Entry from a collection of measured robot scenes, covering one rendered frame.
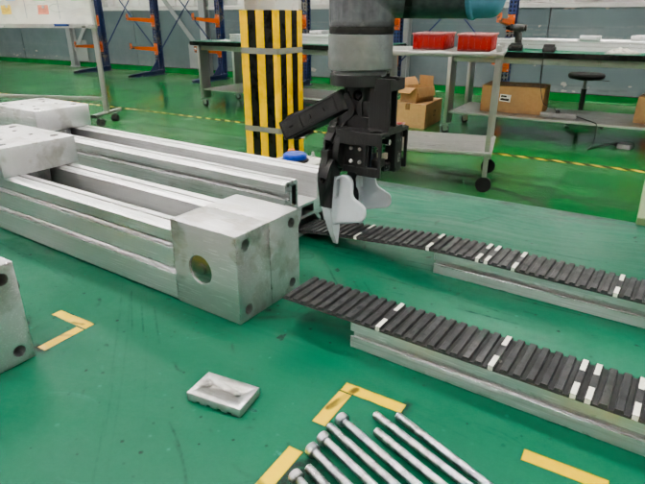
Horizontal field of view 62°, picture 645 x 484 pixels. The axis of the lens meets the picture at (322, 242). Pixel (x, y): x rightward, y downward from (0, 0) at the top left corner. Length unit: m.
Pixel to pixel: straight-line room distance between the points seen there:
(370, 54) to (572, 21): 7.55
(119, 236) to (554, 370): 0.46
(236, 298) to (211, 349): 0.06
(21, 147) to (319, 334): 0.50
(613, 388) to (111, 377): 0.40
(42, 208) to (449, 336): 0.54
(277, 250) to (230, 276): 0.06
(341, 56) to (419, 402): 0.38
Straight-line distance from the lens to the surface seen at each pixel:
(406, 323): 0.49
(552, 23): 8.19
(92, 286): 0.67
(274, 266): 0.57
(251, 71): 4.01
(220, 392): 0.45
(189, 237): 0.55
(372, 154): 0.65
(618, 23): 8.09
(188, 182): 0.83
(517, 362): 0.46
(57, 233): 0.77
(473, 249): 0.65
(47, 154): 0.86
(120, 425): 0.45
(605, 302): 0.62
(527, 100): 5.45
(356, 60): 0.63
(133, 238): 0.63
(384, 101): 0.64
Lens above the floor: 1.06
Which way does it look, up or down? 23 degrees down
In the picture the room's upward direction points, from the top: straight up
